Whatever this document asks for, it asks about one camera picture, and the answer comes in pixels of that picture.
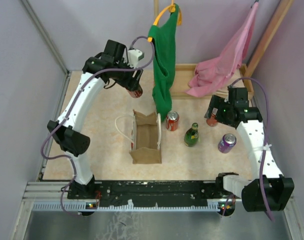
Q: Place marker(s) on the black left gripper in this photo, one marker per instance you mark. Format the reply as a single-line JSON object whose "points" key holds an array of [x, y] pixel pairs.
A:
{"points": [[131, 83]]}

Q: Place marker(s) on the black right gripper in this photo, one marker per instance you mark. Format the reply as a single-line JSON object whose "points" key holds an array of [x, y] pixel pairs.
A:
{"points": [[218, 102]]}

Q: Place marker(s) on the orange-red soda can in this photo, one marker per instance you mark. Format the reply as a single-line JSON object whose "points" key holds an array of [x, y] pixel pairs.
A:
{"points": [[212, 122]]}

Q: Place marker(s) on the red cola can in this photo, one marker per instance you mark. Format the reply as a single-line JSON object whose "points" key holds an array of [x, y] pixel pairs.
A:
{"points": [[172, 121], [136, 93]]}

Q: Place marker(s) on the burlap canvas bag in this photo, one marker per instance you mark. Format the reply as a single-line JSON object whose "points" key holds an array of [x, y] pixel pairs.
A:
{"points": [[145, 139]]}

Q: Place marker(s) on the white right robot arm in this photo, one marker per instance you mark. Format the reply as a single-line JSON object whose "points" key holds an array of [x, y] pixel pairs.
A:
{"points": [[269, 190]]}

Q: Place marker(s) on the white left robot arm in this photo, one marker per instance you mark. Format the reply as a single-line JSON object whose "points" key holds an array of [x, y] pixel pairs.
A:
{"points": [[66, 130]]}

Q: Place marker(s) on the purple soda can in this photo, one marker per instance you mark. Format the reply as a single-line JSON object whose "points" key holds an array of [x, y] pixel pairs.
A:
{"points": [[227, 142]]}

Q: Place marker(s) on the pink shirt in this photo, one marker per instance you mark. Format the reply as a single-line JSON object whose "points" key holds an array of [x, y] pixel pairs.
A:
{"points": [[213, 74]]}

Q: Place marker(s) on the green t-shirt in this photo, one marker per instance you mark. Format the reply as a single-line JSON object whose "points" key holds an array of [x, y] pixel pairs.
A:
{"points": [[164, 62]]}

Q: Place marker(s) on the green glass bottle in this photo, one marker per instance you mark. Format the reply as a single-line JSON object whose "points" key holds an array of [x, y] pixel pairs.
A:
{"points": [[191, 136]]}

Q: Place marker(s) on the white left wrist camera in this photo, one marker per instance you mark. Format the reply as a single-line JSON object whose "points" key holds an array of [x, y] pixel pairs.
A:
{"points": [[134, 56]]}

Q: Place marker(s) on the wooden rack post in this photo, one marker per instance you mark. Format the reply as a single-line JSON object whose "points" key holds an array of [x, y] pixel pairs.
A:
{"points": [[272, 27]]}

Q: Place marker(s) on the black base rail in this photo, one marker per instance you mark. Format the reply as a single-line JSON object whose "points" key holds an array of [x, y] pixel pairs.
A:
{"points": [[149, 193]]}

